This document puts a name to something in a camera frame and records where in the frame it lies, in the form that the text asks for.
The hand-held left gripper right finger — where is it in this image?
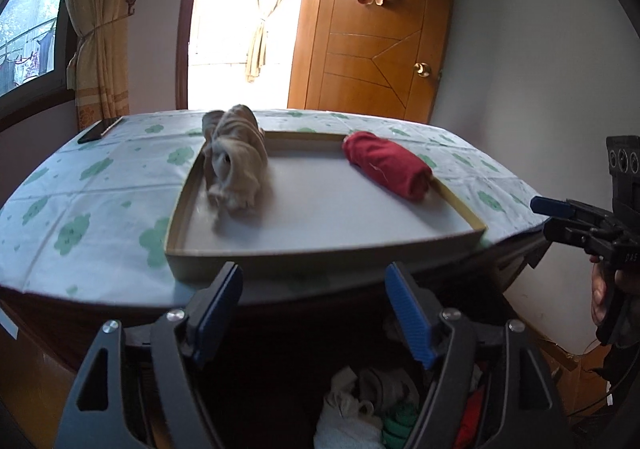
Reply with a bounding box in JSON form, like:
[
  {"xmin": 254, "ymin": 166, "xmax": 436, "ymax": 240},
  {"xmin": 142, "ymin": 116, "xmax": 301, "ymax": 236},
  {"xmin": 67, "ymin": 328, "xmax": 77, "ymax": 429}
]
[{"xmin": 385, "ymin": 261, "xmax": 571, "ymax": 449}]

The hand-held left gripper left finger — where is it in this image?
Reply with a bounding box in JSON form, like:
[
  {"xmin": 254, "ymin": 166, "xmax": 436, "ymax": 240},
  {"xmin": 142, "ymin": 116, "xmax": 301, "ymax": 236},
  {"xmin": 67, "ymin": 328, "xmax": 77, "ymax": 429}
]
[{"xmin": 57, "ymin": 261, "xmax": 244, "ymax": 449}]

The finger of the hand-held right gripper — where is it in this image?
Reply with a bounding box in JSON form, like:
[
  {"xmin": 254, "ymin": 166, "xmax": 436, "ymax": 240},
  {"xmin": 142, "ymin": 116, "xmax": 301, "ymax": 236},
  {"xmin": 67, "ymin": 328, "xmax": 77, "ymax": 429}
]
[
  {"xmin": 542, "ymin": 216, "xmax": 601, "ymax": 255},
  {"xmin": 530, "ymin": 196, "xmax": 618, "ymax": 230}
]

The white underwear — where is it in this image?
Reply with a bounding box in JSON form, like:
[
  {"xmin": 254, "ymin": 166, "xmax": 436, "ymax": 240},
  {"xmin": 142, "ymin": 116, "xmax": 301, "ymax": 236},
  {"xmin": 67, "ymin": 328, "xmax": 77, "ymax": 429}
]
[{"xmin": 313, "ymin": 366, "xmax": 386, "ymax": 449}]

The shallow cardboard box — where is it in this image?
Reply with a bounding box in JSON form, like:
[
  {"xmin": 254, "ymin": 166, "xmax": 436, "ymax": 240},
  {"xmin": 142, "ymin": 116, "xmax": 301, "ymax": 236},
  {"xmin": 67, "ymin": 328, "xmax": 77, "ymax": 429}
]
[{"xmin": 164, "ymin": 128, "xmax": 488, "ymax": 280}]

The beige underwear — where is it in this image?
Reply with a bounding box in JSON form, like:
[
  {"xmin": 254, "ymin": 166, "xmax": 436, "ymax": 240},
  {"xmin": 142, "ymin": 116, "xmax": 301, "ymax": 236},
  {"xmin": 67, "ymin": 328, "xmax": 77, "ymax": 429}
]
[{"xmin": 201, "ymin": 104, "xmax": 268, "ymax": 225}]

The person's right forearm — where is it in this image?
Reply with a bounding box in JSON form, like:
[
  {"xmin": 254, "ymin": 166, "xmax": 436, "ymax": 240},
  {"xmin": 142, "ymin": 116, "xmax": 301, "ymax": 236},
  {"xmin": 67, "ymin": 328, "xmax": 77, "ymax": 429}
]
[{"xmin": 602, "ymin": 329, "xmax": 640, "ymax": 395}]

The person's right hand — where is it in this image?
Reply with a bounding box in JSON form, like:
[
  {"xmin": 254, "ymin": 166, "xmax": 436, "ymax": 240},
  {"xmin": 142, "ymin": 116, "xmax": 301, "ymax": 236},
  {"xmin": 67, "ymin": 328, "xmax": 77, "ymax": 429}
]
[{"xmin": 590, "ymin": 261, "xmax": 609, "ymax": 328}]

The green cloud print tablecloth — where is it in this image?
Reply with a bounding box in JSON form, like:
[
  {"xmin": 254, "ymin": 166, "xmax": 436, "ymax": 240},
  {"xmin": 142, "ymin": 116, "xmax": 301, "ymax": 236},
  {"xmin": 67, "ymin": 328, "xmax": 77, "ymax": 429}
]
[{"xmin": 0, "ymin": 109, "xmax": 546, "ymax": 310}]

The wooden desk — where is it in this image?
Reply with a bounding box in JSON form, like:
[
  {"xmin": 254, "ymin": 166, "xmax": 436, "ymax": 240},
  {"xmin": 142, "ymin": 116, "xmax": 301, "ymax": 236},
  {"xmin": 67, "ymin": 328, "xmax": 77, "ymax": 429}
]
[{"xmin": 0, "ymin": 224, "xmax": 551, "ymax": 449}]

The black smartphone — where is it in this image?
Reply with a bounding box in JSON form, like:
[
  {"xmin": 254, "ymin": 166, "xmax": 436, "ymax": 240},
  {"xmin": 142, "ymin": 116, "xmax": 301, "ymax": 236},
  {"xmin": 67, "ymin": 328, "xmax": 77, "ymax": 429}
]
[{"xmin": 77, "ymin": 116, "xmax": 123, "ymax": 145}]

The wooden door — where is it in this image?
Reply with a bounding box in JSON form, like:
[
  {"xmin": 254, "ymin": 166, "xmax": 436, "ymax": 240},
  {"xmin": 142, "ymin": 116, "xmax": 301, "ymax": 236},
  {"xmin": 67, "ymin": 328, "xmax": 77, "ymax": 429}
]
[{"xmin": 287, "ymin": 0, "xmax": 458, "ymax": 122}]

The yellow checked curtain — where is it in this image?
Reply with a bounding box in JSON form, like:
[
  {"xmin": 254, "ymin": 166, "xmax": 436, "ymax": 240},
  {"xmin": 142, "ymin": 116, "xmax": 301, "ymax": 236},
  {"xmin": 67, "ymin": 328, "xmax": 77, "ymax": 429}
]
[{"xmin": 62, "ymin": 0, "xmax": 151, "ymax": 130}]

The dark hanging garment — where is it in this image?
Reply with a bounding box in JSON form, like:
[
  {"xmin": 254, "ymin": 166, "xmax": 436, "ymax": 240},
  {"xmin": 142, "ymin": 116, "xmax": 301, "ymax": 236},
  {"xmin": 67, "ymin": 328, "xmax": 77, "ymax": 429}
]
[{"xmin": 37, "ymin": 32, "xmax": 55, "ymax": 72}]

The sliding glass window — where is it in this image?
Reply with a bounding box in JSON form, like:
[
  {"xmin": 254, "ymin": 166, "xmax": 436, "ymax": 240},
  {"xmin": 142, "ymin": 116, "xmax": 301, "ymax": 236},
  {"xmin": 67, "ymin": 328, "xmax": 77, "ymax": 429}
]
[{"xmin": 0, "ymin": 0, "xmax": 71, "ymax": 100}]

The wooden door frame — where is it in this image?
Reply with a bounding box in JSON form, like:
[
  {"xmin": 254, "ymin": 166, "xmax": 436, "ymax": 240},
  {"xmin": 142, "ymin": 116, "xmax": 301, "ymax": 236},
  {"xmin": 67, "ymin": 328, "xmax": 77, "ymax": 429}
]
[{"xmin": 175, "ymin": 0, "xmax": 211, "ymax": 111}]

